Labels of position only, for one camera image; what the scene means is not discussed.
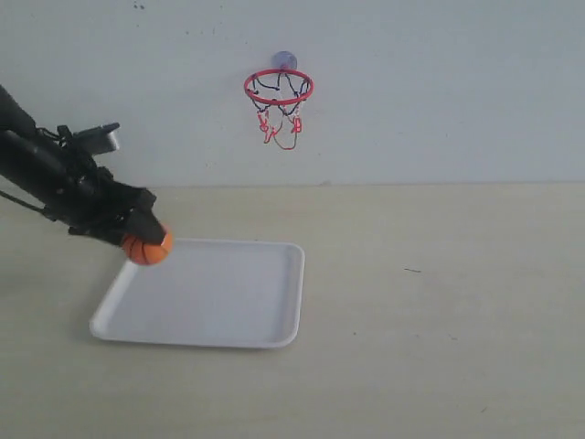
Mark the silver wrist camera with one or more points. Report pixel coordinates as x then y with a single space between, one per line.
98 140

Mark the small orange basketball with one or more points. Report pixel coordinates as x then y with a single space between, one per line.
146 254

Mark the red mini basketball hoop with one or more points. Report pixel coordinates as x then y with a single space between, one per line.
278 95

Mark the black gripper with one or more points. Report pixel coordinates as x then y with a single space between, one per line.
95 205

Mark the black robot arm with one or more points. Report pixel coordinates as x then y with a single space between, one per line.
58 168

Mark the white plastic tray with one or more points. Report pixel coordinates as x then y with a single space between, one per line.
209 294

